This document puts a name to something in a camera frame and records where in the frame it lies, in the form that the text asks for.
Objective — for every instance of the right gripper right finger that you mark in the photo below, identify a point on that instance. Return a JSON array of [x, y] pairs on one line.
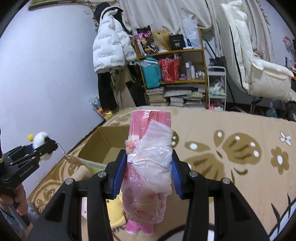
[[234, 218]]

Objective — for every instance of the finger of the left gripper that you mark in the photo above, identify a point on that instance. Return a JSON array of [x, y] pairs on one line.
[[21, 151], [32, 156]]

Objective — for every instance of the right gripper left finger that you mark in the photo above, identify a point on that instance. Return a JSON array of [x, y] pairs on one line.
[[61, 219]]

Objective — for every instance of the white black plush keychain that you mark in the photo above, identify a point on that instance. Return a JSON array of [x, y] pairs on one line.
[[42, 143]]

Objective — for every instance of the yellow plush toy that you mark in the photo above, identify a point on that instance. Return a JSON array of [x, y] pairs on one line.
[[116, 213]]

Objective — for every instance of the pink plastic-wrapped tissue pack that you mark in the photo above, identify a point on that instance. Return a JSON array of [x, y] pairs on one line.
[[147, 179]]

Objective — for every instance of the pink plush bear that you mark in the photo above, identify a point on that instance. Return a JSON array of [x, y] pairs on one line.
[[133, 227]]

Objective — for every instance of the left hand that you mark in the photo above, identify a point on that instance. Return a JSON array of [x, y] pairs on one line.
[[20, 199]]

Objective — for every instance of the open cardboard box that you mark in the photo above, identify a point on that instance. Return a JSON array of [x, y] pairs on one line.
[[103, 147]]

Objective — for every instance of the white puffer jacket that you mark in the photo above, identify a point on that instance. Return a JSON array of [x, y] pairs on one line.
[[112, 47]]

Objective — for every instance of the teal bag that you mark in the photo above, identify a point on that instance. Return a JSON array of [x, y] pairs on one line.
[[152, 72]]

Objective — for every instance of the stack of books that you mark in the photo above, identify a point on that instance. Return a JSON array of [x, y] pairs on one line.
[[185, 94]]

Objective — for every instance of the red patterned bag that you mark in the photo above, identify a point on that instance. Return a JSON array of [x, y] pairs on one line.
[[170, 69]]

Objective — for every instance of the wooden shelf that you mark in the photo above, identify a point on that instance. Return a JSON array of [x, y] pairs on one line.
[[193, 62]]

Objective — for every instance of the white metal cart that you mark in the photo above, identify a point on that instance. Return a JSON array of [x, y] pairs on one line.
[[217, 88]]

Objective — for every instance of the blonde wig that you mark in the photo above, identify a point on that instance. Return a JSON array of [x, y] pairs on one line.
[[162, 40]]

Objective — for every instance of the black box with 40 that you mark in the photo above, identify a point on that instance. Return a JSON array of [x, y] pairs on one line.
[[177, 42]]

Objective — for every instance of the bag of toys by wall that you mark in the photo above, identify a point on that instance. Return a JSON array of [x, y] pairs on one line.
[[96, 105]]

